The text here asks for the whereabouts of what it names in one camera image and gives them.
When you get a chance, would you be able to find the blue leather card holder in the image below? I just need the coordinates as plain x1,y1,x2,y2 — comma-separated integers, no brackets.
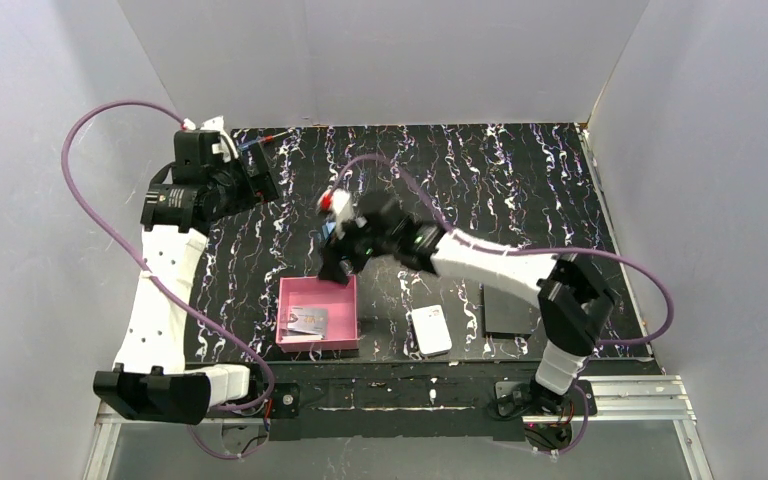
322,221,338,246

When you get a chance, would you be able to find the flat black rectangular box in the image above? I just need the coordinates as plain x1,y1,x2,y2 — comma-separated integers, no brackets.
481,286,540,339

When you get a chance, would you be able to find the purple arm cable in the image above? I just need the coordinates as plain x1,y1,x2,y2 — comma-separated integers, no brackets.
60,99,276,462
334,153,675,458

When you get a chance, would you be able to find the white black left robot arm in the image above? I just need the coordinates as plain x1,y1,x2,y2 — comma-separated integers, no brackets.
93,127,278,425

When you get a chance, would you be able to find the loose VIP card in tray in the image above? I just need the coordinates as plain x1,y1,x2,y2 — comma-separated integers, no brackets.
285,306,328,337

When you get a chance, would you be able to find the stack of grey cards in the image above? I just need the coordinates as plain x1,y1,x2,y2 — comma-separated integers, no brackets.
278,332,324,345

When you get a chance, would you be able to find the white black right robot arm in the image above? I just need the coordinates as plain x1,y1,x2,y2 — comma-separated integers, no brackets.
317,188,617,418

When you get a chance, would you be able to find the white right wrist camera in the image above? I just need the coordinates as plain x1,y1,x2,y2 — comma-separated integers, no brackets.
317,188,354,225

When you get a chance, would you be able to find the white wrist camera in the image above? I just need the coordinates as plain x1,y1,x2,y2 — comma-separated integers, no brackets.
181,115,243,164
317,188,354,225

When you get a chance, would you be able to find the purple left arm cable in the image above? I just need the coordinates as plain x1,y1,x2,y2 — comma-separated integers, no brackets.
60,99,276,462

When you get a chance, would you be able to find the white small box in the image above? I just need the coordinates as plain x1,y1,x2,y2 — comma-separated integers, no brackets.
410,305,452,357

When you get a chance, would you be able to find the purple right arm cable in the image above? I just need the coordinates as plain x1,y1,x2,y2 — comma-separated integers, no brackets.
334,153,675,458

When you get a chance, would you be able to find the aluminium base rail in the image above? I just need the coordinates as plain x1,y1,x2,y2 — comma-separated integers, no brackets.
84,374,712,479

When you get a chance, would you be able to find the blue red handled screwdriver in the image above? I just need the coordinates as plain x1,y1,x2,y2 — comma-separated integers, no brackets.
238,131,289,153

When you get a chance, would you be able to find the pink plastic tray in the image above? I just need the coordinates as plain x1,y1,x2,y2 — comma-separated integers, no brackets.
276,276,359,353

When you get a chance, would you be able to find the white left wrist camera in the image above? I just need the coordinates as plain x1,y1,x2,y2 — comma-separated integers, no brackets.
181,115,243,164

